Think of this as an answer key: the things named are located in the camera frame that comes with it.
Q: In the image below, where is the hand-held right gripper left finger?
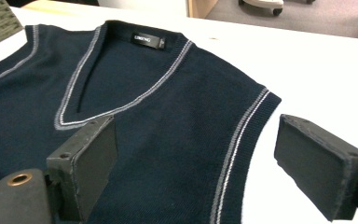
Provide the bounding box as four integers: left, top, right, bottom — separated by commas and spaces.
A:
46, 115, 118, 222

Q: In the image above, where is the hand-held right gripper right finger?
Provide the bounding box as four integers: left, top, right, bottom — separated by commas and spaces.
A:
273, 114, 358, 222

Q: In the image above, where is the light wooden desk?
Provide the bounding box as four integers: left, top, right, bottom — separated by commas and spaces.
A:
187, 0, 219, 19

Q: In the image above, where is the chair base with caster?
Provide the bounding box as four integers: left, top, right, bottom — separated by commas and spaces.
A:
238, 0, 284, 17

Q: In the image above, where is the dark navy knit vest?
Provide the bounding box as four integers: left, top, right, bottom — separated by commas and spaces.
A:
0, 20, 282, 224

